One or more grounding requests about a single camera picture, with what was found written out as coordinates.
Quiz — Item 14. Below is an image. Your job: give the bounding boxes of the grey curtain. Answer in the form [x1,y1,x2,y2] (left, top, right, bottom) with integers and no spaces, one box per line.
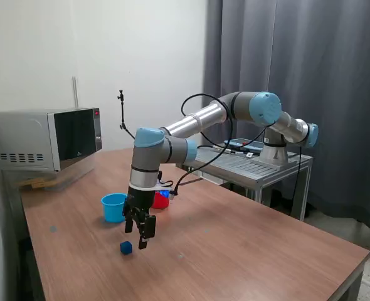
[202,0,370,238]

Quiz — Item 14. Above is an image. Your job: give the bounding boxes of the red plastic cup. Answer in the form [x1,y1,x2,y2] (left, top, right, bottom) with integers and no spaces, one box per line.
[151,190,171,210]

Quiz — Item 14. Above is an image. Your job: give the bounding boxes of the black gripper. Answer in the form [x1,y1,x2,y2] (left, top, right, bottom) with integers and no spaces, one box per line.
[122,186,157,250]

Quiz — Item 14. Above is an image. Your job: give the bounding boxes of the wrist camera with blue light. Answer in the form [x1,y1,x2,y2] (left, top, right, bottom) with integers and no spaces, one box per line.
[157,187,177,201]

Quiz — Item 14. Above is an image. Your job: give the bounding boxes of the wooden block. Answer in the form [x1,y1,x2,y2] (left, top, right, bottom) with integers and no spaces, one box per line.
[17,177,58,191]

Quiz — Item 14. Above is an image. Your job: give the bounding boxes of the black power cable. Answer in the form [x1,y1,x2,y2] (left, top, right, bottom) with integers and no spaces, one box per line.
[291,146,302,217]

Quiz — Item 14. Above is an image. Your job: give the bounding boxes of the white wall rod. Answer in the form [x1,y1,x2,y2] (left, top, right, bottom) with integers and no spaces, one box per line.
[71,76,79,109]

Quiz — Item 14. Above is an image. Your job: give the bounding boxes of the silver microwave oven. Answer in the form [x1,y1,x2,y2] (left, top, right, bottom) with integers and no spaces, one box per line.
[0,107,103,172]

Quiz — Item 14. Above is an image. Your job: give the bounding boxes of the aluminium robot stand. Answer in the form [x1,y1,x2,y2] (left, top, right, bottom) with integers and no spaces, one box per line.
[175,144,314,222]

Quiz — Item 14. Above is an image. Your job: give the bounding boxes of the blue teach pendant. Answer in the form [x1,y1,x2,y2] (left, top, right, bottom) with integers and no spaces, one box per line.
[224,137,265,152]

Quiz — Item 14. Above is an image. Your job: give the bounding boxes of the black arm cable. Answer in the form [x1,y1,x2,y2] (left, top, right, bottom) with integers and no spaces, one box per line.
[174,93,269,193]

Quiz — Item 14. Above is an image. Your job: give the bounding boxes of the blue plastic cup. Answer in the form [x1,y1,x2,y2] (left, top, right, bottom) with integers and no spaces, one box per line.
[100,193,129,224]

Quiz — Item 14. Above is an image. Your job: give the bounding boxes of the grey table frame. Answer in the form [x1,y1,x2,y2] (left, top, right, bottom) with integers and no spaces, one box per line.
[329,252,370,301]

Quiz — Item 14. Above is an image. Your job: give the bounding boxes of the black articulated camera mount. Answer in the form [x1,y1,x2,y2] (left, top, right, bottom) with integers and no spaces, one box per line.
[116,90,137,139]

